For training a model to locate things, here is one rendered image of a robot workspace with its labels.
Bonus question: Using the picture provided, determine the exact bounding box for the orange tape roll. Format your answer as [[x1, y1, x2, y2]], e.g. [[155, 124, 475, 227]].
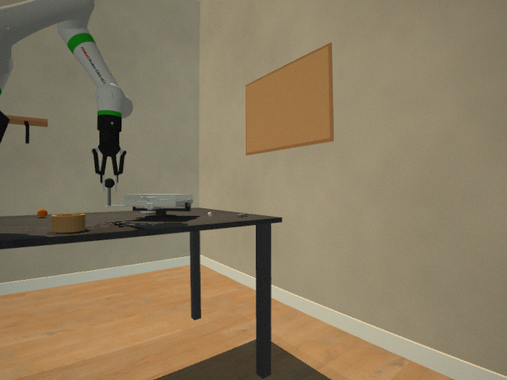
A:
[[51, 214, 86, 233]]

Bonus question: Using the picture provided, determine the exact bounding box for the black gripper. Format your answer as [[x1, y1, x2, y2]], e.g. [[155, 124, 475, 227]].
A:
[[92, 130, 126, 192]]

